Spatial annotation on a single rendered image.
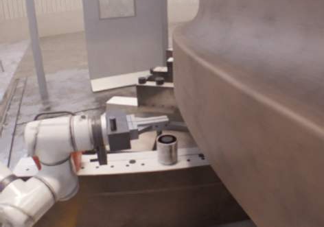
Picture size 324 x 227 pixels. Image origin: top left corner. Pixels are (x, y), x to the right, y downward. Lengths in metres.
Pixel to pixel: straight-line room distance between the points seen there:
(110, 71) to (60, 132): 3.52
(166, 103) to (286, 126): 1.56
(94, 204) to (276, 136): 0.84
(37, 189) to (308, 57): 0.64
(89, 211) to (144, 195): 0.25
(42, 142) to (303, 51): 0.59
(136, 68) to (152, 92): 2.32
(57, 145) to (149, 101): 1.40
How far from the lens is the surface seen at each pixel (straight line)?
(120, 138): 0.57
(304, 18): 0.55
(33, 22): 3.93
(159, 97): 1.91
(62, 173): 0.66
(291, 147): 0.41
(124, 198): 1.06
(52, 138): 0.61
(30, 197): 0.62
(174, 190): 1.05
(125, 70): 4.16
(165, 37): 4.38
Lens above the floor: 1.28
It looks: 23 degrees down
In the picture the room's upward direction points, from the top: 2 degrees counter-clockwise
